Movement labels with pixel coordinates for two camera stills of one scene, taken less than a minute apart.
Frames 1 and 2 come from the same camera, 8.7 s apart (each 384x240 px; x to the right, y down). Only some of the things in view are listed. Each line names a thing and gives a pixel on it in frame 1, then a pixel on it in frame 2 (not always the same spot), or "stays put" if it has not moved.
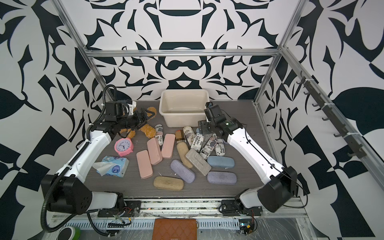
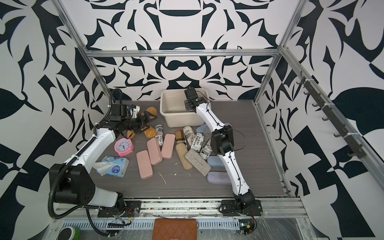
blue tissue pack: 112,165 stays put
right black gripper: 202,126 → 186,103
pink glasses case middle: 154,151 stays put
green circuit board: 246,226 stays put
